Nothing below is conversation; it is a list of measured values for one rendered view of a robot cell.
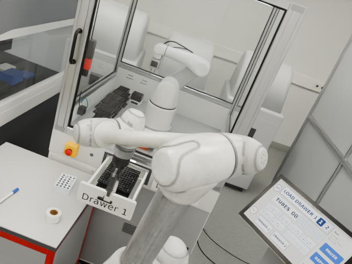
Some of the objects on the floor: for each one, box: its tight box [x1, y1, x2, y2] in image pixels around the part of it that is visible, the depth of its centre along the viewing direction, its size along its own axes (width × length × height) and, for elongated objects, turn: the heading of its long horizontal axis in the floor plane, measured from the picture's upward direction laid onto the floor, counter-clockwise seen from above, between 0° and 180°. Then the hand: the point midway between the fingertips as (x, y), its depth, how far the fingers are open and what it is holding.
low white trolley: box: [0, 142, 94, 264], centre depth 192 cm, size 58×62×76 cm
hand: (110, 191), depth 155 cm, fingers open, 6 cm apart
